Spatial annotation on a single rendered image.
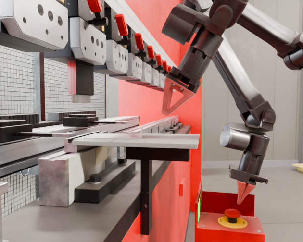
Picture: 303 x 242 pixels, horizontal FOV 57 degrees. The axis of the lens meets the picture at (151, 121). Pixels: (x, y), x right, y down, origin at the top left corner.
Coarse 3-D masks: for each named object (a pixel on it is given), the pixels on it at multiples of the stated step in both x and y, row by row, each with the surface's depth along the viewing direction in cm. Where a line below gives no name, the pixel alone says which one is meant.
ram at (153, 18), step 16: (112, 0) 77; (128, 0) 93; (144, 0) 116; (160, 0) 154; (176, 0) 232; (128, 16) 93; (144, 16) 116; (160, 16) 155; (160, 32) 156; (176, 48) 236; (176, 64) 237
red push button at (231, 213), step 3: (225, 210) 71; (228, 210) 71; (231, 210) 70; (234, 210) 71; (237, 210) 71; (225, 213) 70; (228, 213) 69; (231, 213) 69; (234, 213) 69; (237, 213) 69; (228, 216) 69; (231, 216) 69; (234, 216) 69; (237, 216) 69; (228, 219) 70; (231, 219) 70; (234, 219) 70; (231, 222) 70; (234, 222) 70
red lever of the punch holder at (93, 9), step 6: (90, 0) 56; (96, 0) 56; (90, 6) 57; (96, 6) 57; (96, 12) 58; (96, 18) 59; (102, 18) 60; (90, 24) 61; (96, 24) 60; (102, 24) 60
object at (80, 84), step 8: (72, 64) 62; (80, 64) 65; (72, 72) 63; (80, 72) 65; (88, 72) 69; (72, 80) 63; (80, 80) 65; (88, 80) 69; (72, 88) 63; (80, 88) 65; (88, 88) 69; (72, 96) 63; (80, 96) 67; (88, 96) 72
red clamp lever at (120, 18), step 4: (116, 16) 73; (120, 16) 73; (124, 16) 74; (116, 20) 74; (120, 20) 74; (124, 20) 74; (120, 24) 75; (124, 24) 75; (120, 28) 76; (124, 28) 75; (120, 32) 77; (124, 32) 76; (124, 36) 78; (120, 40) 80; (124, 40) 79; (128, 40) 79; (124, 44) 80; (128, 44) 80
